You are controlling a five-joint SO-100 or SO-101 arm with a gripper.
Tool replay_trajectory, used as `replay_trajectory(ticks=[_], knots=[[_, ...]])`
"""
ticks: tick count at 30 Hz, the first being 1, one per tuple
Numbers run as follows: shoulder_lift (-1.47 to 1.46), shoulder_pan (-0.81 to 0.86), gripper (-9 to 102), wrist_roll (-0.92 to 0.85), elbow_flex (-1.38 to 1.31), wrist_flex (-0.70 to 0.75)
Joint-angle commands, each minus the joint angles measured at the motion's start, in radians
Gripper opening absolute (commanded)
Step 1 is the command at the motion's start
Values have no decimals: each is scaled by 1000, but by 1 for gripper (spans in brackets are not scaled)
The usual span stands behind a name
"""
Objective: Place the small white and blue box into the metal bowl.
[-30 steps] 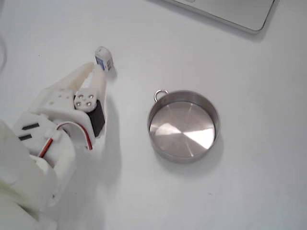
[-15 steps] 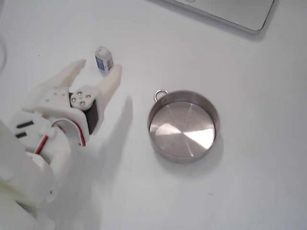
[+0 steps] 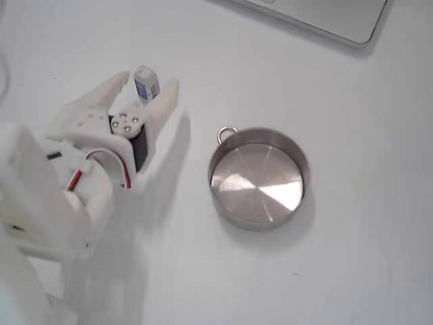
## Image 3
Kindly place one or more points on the round metal bowl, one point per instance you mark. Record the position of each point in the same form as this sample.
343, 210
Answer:
258, 189

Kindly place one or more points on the small white and blue box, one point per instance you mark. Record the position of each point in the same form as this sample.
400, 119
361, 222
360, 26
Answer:
145, 86

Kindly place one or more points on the silver laptop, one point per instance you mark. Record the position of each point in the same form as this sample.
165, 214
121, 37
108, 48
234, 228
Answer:
338, 17

